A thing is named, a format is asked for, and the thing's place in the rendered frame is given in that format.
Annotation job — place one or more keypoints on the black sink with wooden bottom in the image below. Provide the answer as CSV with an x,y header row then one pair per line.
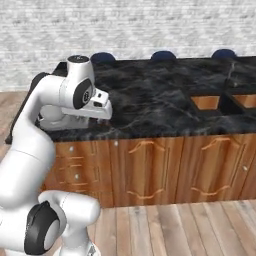
x,y
213,104

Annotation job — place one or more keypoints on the silver cupboard knob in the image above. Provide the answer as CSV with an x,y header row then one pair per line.
x,y
245,168
116,143

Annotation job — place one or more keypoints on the blue round stool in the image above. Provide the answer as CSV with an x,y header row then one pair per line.
x,y
163,55
224,53
103,57

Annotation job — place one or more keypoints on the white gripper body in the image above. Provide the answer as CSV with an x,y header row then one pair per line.
x,y
96,112

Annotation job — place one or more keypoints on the wooden cupboard door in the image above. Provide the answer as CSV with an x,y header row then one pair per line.
x,y
250,166
213,166
146,170

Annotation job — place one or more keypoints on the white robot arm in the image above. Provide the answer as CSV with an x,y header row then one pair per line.
x,y
30,156

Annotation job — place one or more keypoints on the wooden drawer front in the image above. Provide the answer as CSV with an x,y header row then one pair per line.
x,y
100,196
85,175
85,150

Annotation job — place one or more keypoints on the silver drawer knob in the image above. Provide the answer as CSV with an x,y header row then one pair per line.
x,y
71,148
76,176

